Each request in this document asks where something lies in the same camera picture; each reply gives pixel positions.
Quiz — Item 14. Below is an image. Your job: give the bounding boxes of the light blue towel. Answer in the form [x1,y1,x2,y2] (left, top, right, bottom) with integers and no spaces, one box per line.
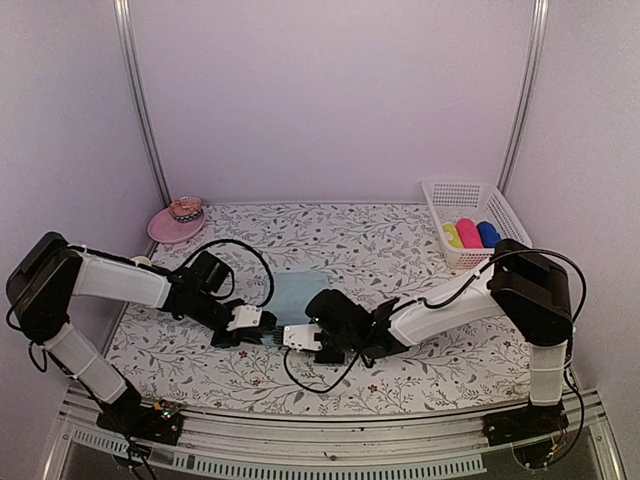
[262,270,329,352]

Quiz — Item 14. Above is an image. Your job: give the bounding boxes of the dark blue towel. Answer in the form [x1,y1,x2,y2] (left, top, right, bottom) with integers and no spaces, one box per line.
[476,221,502,249]

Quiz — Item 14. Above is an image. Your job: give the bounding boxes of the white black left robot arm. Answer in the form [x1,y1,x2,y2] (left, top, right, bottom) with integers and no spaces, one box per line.
[6,232,277,434]

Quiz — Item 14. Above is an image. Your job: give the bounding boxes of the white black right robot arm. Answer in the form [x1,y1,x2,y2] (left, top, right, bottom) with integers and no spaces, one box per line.
[273,239,579,436]

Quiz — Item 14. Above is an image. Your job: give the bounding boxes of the floral tablecloth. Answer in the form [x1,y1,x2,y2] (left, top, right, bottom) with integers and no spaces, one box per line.
[107,204,530,416]

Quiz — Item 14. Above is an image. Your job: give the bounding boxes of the cream ceramic mug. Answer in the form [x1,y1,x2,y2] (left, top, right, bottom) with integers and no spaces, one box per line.
[131,256,152,266]

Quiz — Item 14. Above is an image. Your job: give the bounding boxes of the pink plate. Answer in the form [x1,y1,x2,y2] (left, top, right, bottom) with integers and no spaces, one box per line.
[146,209,205,244]

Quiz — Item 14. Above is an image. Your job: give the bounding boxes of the yellow rolled towel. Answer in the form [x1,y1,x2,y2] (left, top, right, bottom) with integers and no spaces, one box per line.
[442,223,464,249]

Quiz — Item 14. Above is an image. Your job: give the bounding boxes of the pink rolled towel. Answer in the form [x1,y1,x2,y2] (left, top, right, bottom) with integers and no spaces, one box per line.
[456,218,484,249]

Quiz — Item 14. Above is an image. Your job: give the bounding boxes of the white plastic basket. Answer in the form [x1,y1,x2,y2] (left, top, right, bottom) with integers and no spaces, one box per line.
[421,179,532,269]

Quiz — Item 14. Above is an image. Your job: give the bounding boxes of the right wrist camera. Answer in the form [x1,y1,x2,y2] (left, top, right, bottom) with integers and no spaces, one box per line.
[305,289,372,342]

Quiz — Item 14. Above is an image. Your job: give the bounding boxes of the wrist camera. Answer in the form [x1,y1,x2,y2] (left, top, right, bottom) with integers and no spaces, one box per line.
[188,251,232,293]
[305,289,372,342]

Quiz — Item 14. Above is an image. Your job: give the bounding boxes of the left black camera cable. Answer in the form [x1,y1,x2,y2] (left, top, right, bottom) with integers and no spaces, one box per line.
[179,238,276,311]

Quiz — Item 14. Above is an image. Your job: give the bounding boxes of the black camera cable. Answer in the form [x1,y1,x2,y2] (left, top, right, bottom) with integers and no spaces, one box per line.
[282,249,587,451]
[179,238,276,311]

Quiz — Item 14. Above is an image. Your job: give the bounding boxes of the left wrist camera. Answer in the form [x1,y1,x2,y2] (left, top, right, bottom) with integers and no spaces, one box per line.
[188,251,232,293]

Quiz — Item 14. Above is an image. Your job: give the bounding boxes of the right black camera cable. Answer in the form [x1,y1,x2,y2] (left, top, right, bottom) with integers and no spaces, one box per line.
[282,249,587,451]

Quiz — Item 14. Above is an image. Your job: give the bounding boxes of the aluminium front rail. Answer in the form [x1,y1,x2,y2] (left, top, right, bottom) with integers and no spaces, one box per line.
[43,388,627,479]

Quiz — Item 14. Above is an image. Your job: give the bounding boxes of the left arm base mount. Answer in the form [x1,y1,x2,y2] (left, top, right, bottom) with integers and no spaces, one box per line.
[96,399,184,446]

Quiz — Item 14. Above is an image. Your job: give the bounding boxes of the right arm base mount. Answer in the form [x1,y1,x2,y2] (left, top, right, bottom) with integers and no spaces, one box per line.
[482,401,569,446]

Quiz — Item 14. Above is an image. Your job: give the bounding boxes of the left aluminium frame post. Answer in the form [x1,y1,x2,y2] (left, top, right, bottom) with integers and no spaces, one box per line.
[113,0,171,207]

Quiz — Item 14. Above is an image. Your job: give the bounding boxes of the aluminium frame post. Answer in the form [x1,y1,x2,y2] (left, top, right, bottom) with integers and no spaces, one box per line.
[497,0,549,196]
[113,0,171,207]

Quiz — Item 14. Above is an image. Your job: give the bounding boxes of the right aluminium frame post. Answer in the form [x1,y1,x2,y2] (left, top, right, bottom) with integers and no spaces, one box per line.
[497,0,549,196]

